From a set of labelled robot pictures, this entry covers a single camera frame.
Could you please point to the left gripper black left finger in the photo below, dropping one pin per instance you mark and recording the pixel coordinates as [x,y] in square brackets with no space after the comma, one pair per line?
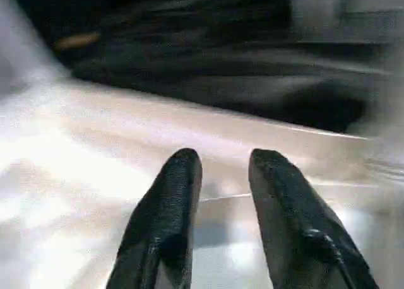
[164,213]

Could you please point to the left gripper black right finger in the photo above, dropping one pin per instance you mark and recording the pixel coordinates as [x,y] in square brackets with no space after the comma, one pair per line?
[300,219]

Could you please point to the white plastic table top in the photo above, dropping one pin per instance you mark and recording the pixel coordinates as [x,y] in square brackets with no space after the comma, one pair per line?
[94,144]

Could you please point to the black plastic mat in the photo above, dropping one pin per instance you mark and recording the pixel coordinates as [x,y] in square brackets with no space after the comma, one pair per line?
[221,80]

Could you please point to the black speaker box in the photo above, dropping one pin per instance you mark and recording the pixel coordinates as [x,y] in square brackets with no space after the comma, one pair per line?
[75,42]

